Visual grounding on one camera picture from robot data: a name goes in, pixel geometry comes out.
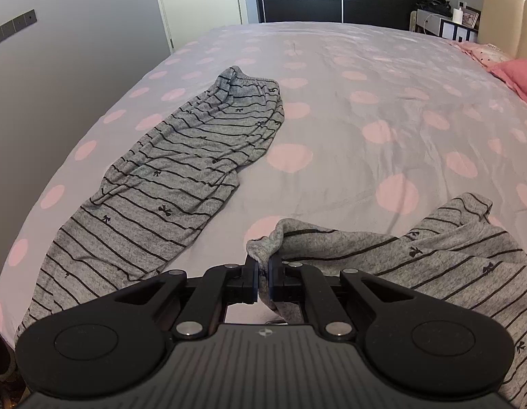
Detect pink polka dot bed sheet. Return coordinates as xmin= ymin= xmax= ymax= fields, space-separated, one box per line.
xmin=0 ymin=21 xmax=527 ymax=350

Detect black bag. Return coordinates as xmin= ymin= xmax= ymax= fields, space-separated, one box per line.
xmin=417 ymin=0 xmax=453 ymax=17

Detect grey striped pants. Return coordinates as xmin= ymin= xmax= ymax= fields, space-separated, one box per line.
xmin=16 ymin=66 xmax=286 ymax=337

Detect grey wall switch panel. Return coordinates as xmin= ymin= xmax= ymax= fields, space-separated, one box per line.
xmin=0 ymin=9 xmax=37 ymax=47

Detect beige padded headboard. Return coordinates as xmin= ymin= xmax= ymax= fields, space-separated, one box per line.
xmin=476 ymin=0 xmax=527 ymax=60

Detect white bedside shelf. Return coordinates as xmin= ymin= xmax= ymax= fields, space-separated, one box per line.
xmin=410 ymin=9 xmax=479 ymax=43

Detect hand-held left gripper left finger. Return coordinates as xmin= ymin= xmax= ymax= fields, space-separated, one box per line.
xmin=114 ymin=256 xmax=261 ymax=342

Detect plain pink pillow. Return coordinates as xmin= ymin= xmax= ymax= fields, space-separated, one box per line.
xmin=489 ymin=59 xmax=527 ymax=113

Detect grey striped long-sleeve top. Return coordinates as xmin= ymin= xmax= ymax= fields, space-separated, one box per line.
xmin=246 ymin=193 xmax=527 ymax=405

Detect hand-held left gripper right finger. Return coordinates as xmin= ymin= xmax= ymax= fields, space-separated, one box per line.
xmin=267 ymin=256 xmax=411 ymax=342

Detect white door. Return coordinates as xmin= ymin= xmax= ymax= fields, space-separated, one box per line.
xmin=150 ymin=0 xmax=247 ymax=54

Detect light pink patterned pillow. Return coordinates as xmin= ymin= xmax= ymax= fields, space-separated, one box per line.
xmin=448 ymin=40 xmax=517 ymax=66

